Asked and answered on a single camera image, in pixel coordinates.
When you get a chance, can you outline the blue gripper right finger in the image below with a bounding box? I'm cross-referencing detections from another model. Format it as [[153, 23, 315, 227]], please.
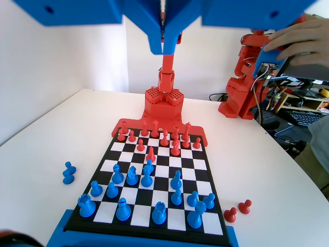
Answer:
[[163, 0, 203, 56]]

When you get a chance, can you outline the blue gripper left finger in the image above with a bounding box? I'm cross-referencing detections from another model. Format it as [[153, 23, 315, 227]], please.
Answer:
[[122, 0, 165, 56]]

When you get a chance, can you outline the blue leader arm handle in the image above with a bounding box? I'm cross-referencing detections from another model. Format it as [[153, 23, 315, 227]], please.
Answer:
[[251, 28, 290, 79]]

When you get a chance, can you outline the blue chess bishop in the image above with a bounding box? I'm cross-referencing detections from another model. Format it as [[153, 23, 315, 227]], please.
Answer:
[[115, 197, 132, 222], [112, 164, 124, 185]]

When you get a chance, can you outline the blue chess queen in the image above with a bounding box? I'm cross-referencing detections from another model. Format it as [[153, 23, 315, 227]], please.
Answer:
[[140, 164, 154, 188]]

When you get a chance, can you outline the blue chess rook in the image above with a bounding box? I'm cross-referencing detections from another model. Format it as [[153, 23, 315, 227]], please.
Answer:
[[151, 201, 167, 224], [78, 193, 97, 218]]

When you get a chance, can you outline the person's hand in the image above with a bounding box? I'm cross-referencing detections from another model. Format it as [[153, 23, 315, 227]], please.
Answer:
[[264, 17, 329, 68]]

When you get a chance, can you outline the black monitor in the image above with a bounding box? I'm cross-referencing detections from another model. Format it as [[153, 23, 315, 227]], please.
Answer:
[[280, 51, 329, 84]]

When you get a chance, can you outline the black white chessboard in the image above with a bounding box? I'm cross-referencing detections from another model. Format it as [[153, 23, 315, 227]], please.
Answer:
[[63, 126, 232, 245]]

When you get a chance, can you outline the wooden desk shelf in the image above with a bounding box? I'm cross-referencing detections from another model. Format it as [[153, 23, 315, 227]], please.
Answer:
[[273, 89, 329, 114]]

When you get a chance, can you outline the black keyboard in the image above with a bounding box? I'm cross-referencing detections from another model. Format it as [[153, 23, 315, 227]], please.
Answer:
[[285, 109, 326, 127]]

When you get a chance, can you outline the person in grey clothing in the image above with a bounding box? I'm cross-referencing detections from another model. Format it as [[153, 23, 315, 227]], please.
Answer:
[[307, 117, 329, 193]]

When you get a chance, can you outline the dark red blurry object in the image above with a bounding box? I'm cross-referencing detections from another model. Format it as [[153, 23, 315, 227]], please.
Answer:
[[0, 228, 46, 247]]

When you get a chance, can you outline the black cable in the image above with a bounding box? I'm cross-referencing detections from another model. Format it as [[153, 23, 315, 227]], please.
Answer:
[[208, 92, 228, 102]]

